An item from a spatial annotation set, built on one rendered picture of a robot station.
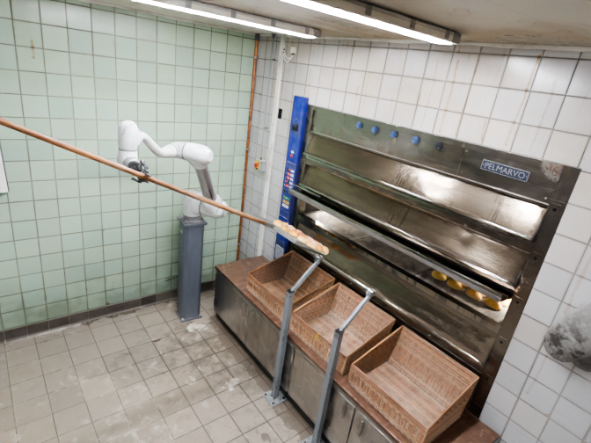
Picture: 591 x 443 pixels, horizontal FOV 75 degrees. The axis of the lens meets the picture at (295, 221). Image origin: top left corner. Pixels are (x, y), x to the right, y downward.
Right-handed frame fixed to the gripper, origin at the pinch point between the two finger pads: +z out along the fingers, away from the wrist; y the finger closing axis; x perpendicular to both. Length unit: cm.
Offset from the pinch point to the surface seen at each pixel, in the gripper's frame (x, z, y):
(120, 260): -64, -120, 98
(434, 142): -114, 79, -94
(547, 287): -135, 162, -45
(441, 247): -135, 105, -41
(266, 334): -133, 16, 80
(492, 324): -149, 146, -15
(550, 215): -120, 152, -76
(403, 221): -134, 74, -45
